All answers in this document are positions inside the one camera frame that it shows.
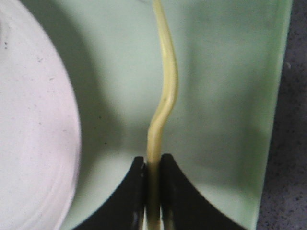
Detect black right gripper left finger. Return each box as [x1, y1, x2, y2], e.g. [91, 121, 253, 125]
[76, 156, 146, 230]

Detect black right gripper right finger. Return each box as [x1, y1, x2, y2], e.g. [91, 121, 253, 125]
[160, 154, 242, 230]

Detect yellow plastic fork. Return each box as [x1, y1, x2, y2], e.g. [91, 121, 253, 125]
[145, 0, 178, 230]

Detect white round plate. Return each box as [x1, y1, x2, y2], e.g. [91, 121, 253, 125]
[0, 0, 81, 230]

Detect light green rectangular tray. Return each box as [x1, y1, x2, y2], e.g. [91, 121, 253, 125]
[24, 0, 292, 230]

